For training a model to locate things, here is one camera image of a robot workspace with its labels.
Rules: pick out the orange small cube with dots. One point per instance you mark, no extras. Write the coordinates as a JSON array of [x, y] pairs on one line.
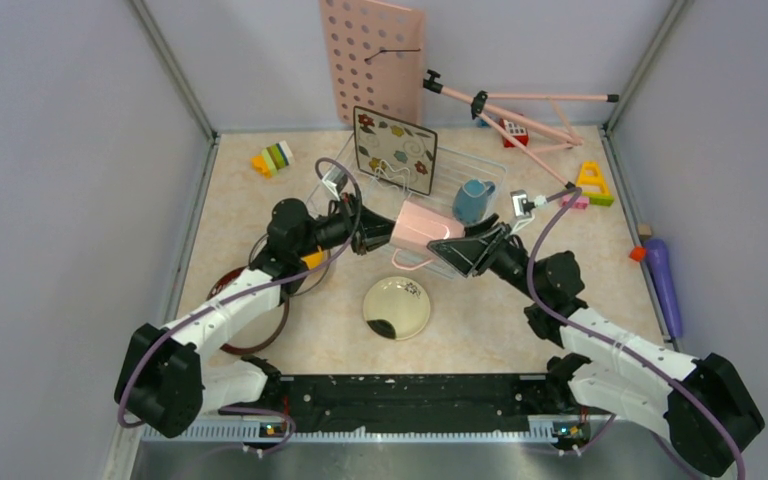
[[638, 254]]

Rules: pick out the yellow green pink toy blocks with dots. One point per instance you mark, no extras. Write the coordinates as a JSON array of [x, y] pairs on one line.
[[594, 185]]

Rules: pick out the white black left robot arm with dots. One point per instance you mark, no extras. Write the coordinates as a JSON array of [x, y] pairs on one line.
[[166, 380]]

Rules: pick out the yellow bowl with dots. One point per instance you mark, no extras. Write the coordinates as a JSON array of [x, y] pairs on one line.
[[315, 260]]

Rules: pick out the pink mug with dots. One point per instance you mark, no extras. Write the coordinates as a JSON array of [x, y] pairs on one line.
[[415, 227]]

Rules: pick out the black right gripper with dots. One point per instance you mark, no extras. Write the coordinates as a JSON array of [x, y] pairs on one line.
[[472, 254]]

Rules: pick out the square floral plate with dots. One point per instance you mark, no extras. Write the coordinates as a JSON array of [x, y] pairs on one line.
[[395, 151]]

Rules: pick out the red rimmed white plate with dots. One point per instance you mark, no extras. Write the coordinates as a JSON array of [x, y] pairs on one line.
[[260, 333]]

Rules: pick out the purple handle tool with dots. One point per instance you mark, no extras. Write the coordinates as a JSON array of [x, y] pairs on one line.
[[658, 261]]

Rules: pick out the red toy block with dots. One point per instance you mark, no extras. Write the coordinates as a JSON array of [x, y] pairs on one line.
[[517, 131]]

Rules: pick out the pink tripod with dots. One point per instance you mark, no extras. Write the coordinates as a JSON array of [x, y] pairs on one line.
[[481, 107]]

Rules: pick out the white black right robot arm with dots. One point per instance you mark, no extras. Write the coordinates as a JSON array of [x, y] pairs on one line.
[[700, 406]]

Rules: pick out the blue mug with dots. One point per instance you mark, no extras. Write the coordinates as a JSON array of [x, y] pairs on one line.
[[471, 201]]

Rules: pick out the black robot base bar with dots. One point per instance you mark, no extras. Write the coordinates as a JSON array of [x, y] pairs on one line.
[[529, 394]]

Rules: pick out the pink pegboard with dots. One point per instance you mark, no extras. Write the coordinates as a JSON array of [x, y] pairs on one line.
[[376, 55]]

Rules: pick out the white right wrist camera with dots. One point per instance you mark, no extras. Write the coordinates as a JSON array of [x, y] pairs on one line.
[[523, 209]]

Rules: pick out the cream small leaf plate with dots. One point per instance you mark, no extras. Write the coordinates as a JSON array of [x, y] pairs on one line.
[[396, 308]]

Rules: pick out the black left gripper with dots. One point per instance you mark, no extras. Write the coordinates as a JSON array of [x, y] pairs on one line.
[[370, 229]]

